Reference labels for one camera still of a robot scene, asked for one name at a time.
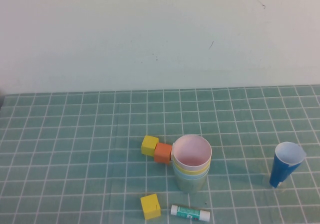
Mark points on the pink plastic cup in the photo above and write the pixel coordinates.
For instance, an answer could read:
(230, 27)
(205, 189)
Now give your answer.
(191, 150)

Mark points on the yellow plastic cup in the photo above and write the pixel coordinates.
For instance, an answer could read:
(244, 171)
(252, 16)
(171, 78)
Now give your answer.
(190, 172)

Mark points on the light blue plastic cup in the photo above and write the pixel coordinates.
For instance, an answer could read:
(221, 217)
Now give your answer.
(190, 177)

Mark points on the yellow wooden cube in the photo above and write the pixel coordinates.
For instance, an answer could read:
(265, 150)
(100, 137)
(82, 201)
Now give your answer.
(150, 206)
(149, 145)

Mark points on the orange wooden block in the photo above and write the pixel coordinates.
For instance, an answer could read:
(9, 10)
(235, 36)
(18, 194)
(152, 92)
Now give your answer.
(163, 152)

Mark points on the green plastic cup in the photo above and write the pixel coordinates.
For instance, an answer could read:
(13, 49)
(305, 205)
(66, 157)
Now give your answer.
(190, 186)

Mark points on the green checked tablecloth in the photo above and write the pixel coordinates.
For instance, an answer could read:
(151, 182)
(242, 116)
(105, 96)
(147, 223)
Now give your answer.
(75, 159)

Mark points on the white green glue stick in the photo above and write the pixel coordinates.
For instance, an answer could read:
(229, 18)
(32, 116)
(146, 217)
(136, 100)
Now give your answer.
(190, 212)

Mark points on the dark blue paper cone cup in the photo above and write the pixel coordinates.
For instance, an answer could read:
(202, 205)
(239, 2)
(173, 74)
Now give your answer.
(283, 169)

